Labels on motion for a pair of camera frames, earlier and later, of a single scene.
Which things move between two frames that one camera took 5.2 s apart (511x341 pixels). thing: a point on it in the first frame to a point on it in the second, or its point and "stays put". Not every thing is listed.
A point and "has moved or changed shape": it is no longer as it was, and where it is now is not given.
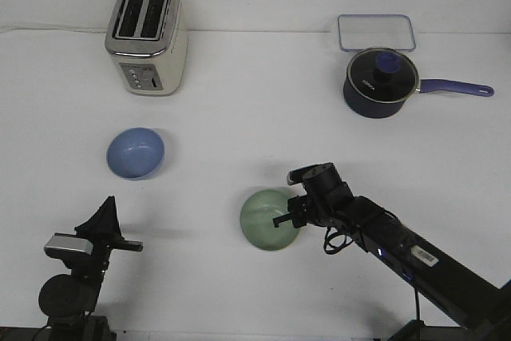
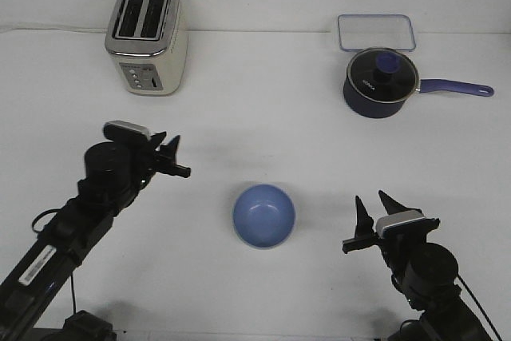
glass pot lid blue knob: [382, 74] stays put
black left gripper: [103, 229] to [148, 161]
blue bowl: [135, 152] has moved or changed shape
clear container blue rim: [362, 32] stays put
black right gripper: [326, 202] to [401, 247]
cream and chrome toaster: [147, 36] stays put
